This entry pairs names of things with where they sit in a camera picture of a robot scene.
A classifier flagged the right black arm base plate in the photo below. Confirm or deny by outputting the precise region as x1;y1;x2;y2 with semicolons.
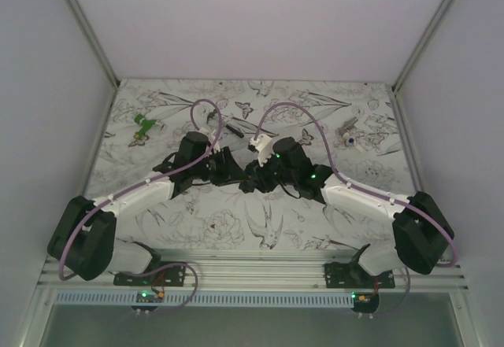
324;262;395;290

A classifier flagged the wrist white camera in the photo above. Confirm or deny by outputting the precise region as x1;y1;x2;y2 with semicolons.
198;127;218;143
249;134;274;167

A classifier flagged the small black handled hammer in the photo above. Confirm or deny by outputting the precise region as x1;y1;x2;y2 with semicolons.
206;110;245;138

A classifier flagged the grey metal fitting part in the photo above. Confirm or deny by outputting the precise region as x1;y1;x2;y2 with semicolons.
336;116;358;136

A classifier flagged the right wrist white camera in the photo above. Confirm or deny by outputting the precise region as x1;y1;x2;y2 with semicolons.
249;134;274;167

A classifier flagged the small circuit board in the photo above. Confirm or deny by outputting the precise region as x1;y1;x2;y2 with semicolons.
351;292;380;319
132;290;165;316

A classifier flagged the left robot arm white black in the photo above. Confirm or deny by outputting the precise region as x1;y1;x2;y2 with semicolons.
47;129;248;286

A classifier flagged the left aluminium corner post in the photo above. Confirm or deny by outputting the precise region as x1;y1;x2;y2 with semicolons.
65;0;120;88

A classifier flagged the floral patterned table mat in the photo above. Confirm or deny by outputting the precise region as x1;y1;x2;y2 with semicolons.
85;79;414;251

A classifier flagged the white slotted cable duct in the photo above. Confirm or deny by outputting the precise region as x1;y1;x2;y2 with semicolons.
54;290;353;308

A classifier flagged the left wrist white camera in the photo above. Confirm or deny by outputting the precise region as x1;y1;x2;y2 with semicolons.
198;127;218;143

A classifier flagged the left small circuit board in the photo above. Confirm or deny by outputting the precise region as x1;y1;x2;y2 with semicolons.
132;290;165;316

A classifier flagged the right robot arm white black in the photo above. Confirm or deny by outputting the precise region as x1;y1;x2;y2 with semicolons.
239;135;454;288

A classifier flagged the aluminium corner post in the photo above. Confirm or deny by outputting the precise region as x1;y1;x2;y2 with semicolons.
65;0;120;88
391;0;455;94

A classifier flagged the right aluminium corner post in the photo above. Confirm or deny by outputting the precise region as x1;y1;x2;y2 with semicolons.
391;0;455;94

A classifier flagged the right small circuit board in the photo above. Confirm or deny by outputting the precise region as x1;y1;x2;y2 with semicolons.
351;292;380;319

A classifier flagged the green plastic connector part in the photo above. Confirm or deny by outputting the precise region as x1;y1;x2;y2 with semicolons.
133;113;157;140

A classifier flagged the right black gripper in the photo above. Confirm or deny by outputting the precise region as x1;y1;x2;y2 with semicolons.
248;150;297;194

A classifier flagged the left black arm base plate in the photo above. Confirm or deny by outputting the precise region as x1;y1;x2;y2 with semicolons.
113;266;186;287

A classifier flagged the aluminium rail front frame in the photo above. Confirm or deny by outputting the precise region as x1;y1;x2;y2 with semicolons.
37;249;469;293

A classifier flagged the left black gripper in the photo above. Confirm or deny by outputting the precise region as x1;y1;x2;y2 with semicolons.
191;147;249;186

